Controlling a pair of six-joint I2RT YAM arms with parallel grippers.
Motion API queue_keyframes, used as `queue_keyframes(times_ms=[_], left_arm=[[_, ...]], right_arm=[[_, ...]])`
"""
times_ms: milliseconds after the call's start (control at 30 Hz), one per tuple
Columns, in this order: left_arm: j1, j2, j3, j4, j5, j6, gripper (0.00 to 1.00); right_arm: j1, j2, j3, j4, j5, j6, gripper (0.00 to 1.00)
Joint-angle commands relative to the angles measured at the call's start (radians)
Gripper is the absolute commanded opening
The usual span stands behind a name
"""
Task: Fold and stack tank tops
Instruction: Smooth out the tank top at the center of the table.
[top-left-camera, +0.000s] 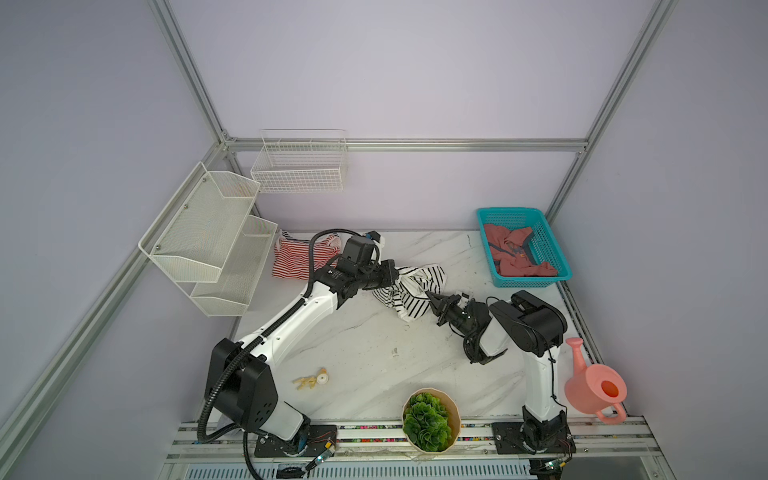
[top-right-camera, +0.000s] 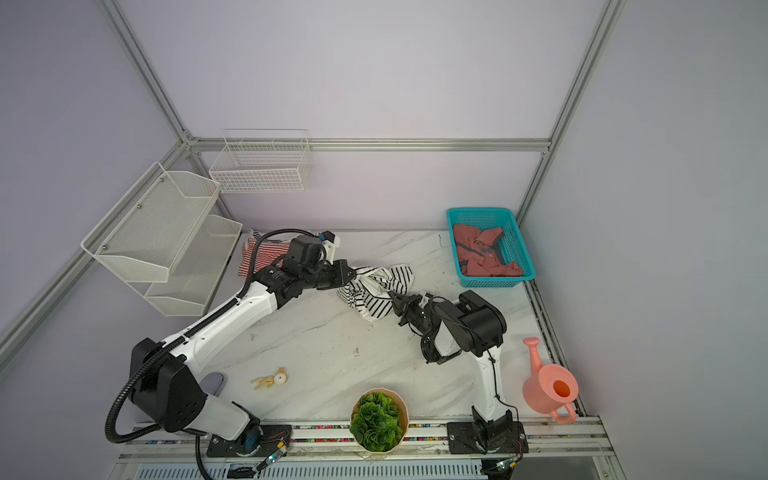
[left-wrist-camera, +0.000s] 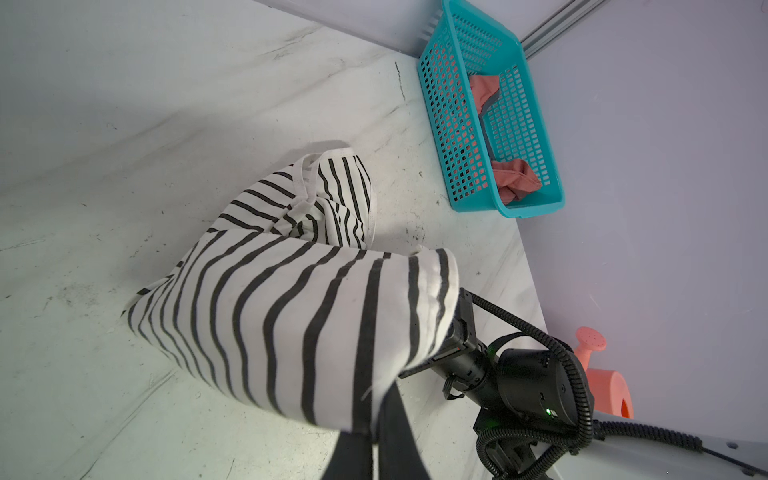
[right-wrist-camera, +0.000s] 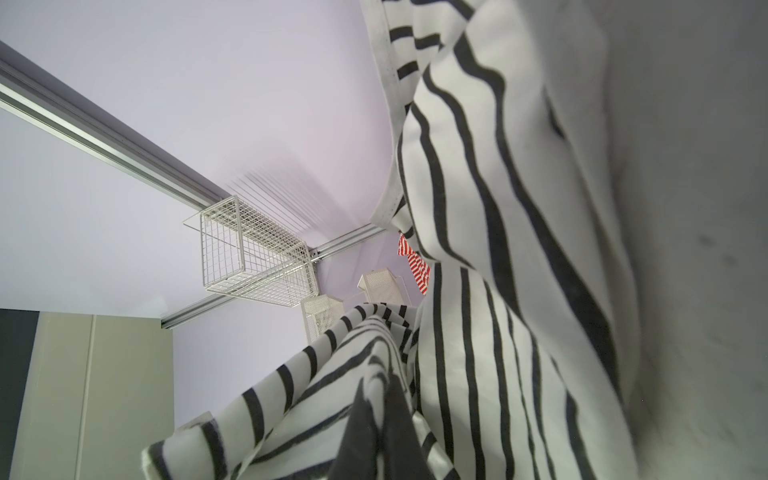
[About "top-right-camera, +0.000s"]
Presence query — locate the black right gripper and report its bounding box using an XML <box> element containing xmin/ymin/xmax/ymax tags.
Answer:
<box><xmin>383</xmin><ymin>292</ymin><xmax>432</xmax><ymax>342</ymax></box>

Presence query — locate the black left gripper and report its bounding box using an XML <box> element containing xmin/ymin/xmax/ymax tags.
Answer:
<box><xmin>302</xmin><ymin>260</ymin><xmax>356</xmax><ymax>292</ymax></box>

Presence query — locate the black white striped tank top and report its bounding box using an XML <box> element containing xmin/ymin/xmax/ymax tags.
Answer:
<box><xmin>337</xmin><ymin>264</ymin><xmax>415</xmax><ymax>323</ymax></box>

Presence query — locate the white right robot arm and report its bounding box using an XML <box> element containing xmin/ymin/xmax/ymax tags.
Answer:
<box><xmin>388</xmin><ymin>290</ymin><xmax>528</xmax><ymax>456</ymax></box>

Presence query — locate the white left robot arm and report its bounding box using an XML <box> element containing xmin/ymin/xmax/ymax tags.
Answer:
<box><xmin>104</xmin><ymin>228</ymin><xmax>356</xmax><ymax>456</ymax></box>

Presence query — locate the red white striped tank top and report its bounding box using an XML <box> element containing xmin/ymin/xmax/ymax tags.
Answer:
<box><xmin>238</xmin><ymin>229</ymin><xmax>289</xmax><ymax>278</ymax></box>

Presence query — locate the dark red tank top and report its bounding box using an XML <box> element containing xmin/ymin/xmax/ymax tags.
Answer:
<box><xmin>452</xmin><ymin>224</ymin><xmax>524</xmax><ymax>277</ymax></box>

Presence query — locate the small yellow white toy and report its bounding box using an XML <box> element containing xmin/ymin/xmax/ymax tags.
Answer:
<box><xmin>251</xmin><ymin>368</ymin><xmax>288</xmax><ymax>390</ymax></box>

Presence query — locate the green plant in pot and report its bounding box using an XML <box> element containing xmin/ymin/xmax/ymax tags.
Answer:
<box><xmin>350</xmin><ymin>388</ymin><xmax>409</xmax><ymax>454</ymax></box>

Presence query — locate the teal plastic basket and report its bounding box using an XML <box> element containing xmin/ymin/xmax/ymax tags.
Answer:
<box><xmin>446</xmin><ymin>207</ymin><xmax>536</xmax><ymax>288</ymax></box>

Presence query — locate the white mesh lower shelf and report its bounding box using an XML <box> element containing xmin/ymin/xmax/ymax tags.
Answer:
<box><xmin>143</xmin><ymin>215</ymin><xmax>242</xmax><ymax>317</ymax></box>

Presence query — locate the grey oval pad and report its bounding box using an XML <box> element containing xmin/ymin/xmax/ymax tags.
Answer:
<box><xmin>199</xmin><ymin>372</ymin><xmax>227</xmax><ymax>397</ymax></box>

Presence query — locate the pink watering can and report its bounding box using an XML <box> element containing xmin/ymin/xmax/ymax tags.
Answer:
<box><xmin>523</xmin><ymin>337</ymin><xmax>579</xmax><ymax>425</ymax></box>

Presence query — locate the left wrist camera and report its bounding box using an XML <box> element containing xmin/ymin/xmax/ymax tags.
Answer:
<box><xmin>318</xmin><ymin>230</ymin><xmax>340</xmax><ymax>255</ymax></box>

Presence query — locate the white wire wall basket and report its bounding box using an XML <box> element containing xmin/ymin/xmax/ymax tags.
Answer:
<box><xmin>209</xmin><ymin>129</ymin><xmax>314</xmax><ymax>194</ymax></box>

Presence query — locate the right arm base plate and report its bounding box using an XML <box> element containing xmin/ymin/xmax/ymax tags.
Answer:
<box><xmin>447</xmin><ymin>419</ymin><xmax>529</xmax><ymax>454</ymax></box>

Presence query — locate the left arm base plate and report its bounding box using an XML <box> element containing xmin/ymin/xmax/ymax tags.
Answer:
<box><xmin>206</xmin><ymin>424</ymin><xmax>293</xmax><ymax>458</ymax></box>

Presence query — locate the aluminium front rail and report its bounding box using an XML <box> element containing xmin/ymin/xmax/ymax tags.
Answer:
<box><xmin>117</xmin><ymin>416</ymin><xmax>616</xmax><ymax>463</ymax></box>

